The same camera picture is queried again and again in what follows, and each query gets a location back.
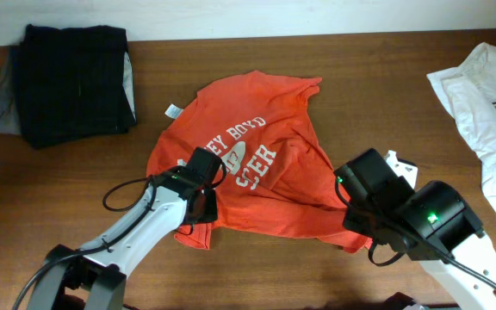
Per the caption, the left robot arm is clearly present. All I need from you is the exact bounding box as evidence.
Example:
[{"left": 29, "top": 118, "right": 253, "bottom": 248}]
[{"left": 13, "top": 147, "right": 227, "bottom": 309}]

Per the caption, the folded black garment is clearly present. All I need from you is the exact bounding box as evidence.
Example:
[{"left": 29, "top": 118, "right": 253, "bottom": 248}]
[{"left": 13, "top": 24, "right": 137, "bottom": 149}]

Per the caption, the right black cable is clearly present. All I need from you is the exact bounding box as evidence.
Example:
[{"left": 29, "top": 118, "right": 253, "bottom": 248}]
[{"left": 335, "top": 178, "right": 496, "bottom": 309}]

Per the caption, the folded grey garment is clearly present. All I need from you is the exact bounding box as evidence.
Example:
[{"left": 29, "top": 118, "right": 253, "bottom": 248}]
[{"left": 0, "top": 46, "right": 21, "bottom": 135}]

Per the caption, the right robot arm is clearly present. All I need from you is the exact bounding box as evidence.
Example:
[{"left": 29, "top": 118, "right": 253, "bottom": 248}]
[{"left": 334, "top": 148, "right": 496, "bottom": 309}]

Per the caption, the left black cable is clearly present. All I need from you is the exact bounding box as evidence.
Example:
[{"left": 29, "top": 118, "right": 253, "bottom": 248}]
[{"left": 13, "top": 171, "right": 227, "bottom": 310}]

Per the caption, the black cable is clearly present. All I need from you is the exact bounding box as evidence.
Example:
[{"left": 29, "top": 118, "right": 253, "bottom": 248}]
[
  {"left": 335, "top": 178, "right": 496, "bottom": 309},
  {"left": 13, "top": 171, "right": 227, "bottom": 310}
]

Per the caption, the red orange t-shirt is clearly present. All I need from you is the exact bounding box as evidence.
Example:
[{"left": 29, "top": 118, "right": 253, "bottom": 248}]
[{"left": 146, "top": 71, "right": 371, "bottom": 253}]

